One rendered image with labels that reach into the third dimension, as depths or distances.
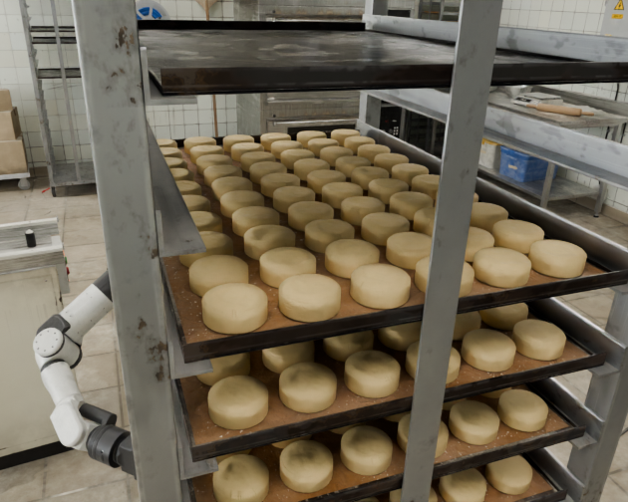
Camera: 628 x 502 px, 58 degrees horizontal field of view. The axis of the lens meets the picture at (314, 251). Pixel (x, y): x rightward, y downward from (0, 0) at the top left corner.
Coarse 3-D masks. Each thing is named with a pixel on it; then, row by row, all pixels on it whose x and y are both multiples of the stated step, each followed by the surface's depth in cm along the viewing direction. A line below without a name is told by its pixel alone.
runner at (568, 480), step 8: (544, 448) 66; (536, 456) 68; (544, 456) 66; (552, 456) 65; (536, 464) 68; (544, 464) 67; (552, 464) 65; (560, 464) 64; (544, 472) 66; (552, 472) 66; (560, 472) 64; (568, 472) 63; (552, 480) 65; (560, 480) 64; (568, 480) 63; (576, 480) 62; (560, 488) 64; (568, 488) 63; (576, 488) 62; (584, 488) 61; (568, 496) 63; (576, 496) 62
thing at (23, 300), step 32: (0, 288) 192; (32, 288) 197; (0, 320) 196; (32, 320) 201; (0, 352) 200; (32, 352) 206; (0, 384) 205; (32, 384) 210; (0, 416) 210; (32, 416) 215; (0, 448) 215; (32, 448) 224; (64, 448) 230
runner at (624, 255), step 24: (384, 144) 95; (408, 144) 88; (432, 168) 82; (480, 192) 72; (504, 192) 68; (528, 216) 64; (552, 216) 61; (576, 240) 58; (600, 240) 55; (600, 264) 55; (624, 264) 53; (624, 288) 51
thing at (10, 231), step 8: (56, 216) 222; (0, 224) 215; (8, 224) 215; (16, 224) 215; (24, 224) 216; (32, 224) 217; (40, 224) 219; (48, 224) 220; (56, 224) 221; (0, 232) 214; (8, 232) 215; (16, 232) 216; (24, 232) 217; (40, 232) 220; (48, 232) 221; (56, 232) 223; (0, 240) 215; (8, 240) 216
